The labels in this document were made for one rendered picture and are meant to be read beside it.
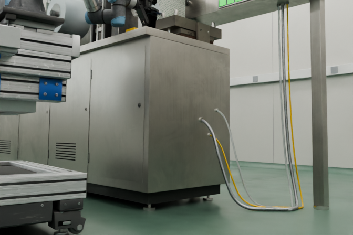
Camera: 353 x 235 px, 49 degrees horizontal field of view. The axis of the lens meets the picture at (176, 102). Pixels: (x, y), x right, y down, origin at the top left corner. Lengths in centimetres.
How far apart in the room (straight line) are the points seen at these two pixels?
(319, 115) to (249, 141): 292
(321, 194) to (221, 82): 81
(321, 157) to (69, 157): 145
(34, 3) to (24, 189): 69
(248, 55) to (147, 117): 340
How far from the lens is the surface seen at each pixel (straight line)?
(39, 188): 143
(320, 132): 214
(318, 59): 218
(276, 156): 480
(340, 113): 446
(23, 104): 165
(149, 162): 185
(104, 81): 216
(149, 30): 191
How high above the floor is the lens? 37
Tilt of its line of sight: 5 degrees up
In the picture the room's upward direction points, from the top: 1 degrees clockwise
